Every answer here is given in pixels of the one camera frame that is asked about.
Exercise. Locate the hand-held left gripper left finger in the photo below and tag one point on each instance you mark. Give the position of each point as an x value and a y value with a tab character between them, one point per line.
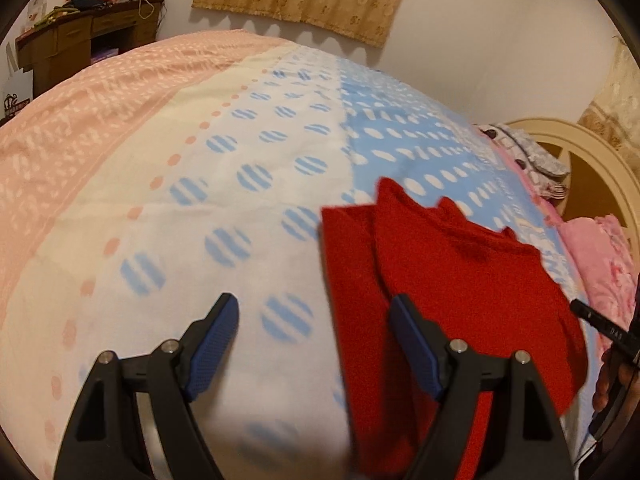
215	345

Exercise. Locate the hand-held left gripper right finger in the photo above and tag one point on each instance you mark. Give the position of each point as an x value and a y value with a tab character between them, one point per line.
415	350

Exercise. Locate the red knitted sweater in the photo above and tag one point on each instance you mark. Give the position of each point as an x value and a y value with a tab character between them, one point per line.
450	270

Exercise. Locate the dark clothes pile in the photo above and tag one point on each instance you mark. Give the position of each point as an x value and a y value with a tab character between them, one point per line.
87	3

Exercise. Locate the person's right hand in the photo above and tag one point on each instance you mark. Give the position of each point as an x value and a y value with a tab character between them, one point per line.
607	382

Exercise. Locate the pink pillow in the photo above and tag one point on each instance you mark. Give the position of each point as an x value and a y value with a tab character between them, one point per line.
600	255

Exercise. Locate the grey patterned pillow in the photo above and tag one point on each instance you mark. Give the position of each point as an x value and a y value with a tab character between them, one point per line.
530	152

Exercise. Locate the cream wooden headboard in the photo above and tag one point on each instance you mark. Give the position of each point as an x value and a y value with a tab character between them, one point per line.
550	130

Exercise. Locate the printed bed sheet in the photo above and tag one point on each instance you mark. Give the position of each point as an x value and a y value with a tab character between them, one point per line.
175	135

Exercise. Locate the beige floral long curtain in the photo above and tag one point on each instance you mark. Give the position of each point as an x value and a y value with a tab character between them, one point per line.
615	105

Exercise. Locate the purple box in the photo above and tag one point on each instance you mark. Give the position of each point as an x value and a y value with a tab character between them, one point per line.
103	53

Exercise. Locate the white paper bag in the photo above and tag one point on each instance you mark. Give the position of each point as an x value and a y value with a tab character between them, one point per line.
15	95

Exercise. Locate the brown wooden desk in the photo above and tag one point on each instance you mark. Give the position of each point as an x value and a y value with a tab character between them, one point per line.
65	40

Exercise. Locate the white card box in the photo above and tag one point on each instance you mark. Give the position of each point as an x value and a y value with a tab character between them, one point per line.
35	10

